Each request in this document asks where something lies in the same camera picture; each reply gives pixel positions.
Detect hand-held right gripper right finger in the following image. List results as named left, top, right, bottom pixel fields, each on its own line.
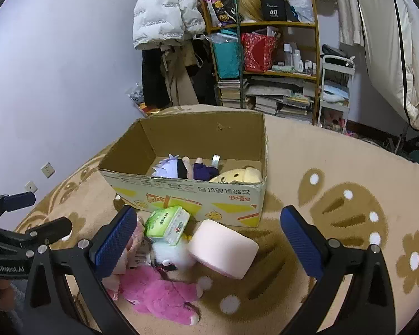
left=280, top=205, right=396, bottom=335

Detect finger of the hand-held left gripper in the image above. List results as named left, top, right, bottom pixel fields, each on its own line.
left=0, top=191, right=36, bottom=226
left=0, top=216, right=73, bottom=249

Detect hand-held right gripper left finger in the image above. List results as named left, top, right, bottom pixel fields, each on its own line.
left=23, top=205, right=140, bottom=335

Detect green tissue pack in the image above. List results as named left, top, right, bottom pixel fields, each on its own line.
left=144, top=206, right=191, bottom=245

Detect pink plush toy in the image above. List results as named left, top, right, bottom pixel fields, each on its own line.
left=119, top=265, right=213, bottom=326

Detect cardboard box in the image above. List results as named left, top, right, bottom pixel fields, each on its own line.
left=98, top=110, right=269, bottom=229

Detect person's left forearm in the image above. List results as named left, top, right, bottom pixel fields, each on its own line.
left=0, top=277, right=27, bottom=335

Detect doll in pink dress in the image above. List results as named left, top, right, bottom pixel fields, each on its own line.
left=103, top=216, right=154, bottom=299

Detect white fluffy plush toy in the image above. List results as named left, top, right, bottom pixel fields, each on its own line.
left=150, top=239, right=196, bottom=273

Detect pink sponge block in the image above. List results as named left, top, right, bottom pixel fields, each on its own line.
left=189, top=219, right=260, bottom=280

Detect yellow plush toy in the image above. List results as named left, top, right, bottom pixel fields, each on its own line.
left=209, top=167, right=264, bottom=185

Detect white-haired plush doll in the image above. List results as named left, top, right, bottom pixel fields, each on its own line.
left=151, top=154, right=182, bottom=179

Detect beige floral blanket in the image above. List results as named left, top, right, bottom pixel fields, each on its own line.
left=16, top=104, right=419, bottom=335

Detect black-haired plush doll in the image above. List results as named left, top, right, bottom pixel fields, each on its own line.
left=176, top=156, right=192, bottom=180

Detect purple plush toy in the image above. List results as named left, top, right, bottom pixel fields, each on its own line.
left=193, top=158, right=220, bottom=182

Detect red yellow packets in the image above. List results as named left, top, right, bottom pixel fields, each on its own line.
left=140, top=103, right=165, bottom=116

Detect stack of books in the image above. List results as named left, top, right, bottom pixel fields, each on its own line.
left=217, top=75, right=316, bottom=123

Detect plastic bag with dark items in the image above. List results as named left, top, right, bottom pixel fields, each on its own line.
left=127, top=84, right=145, bottom=110

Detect light blue cloth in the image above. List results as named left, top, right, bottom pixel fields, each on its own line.
left=322, top=82, right=350, bottom=102

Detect beige trench coat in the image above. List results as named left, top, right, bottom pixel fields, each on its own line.
left=161, top=42, right=199, bottom=107

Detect black hanging coat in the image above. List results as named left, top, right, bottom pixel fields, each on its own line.
left=141, top=42, right=172, bottom=109

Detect white trolley cart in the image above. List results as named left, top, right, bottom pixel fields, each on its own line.
left=316, top=54, right=356, bottom=135

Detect group of cosmetic bottles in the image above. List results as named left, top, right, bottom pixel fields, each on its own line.
left=277, top=42, right=318, bottom=75

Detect red patterned bag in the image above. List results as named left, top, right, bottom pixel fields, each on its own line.
left=241, top=32, right=278, bottom=72

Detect teal bag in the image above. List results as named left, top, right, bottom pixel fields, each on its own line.
left=213, top=35, right=243, bottom=79

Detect white long coat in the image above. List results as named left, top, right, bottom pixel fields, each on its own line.
left=353, top=0, right=419, bottom=133

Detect wooden shelf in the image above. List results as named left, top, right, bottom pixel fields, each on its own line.
left=201, top=0, right=320, bottom=126

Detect white puffer jacket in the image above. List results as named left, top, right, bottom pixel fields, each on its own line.
left=132, top=0, right=206, bottom=50

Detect cream curtain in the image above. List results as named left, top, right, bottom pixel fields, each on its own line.
left=307, top=0, right=364, bottom=46

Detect black box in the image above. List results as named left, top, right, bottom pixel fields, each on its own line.
left=260, top=0, right=287, bottom=21

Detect blonde wig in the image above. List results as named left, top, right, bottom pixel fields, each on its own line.
left=237, top=0, right=266, bottom=23

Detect purple black printed bag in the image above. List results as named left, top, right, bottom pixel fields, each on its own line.
left=203, top=0, right=238, bottom=28

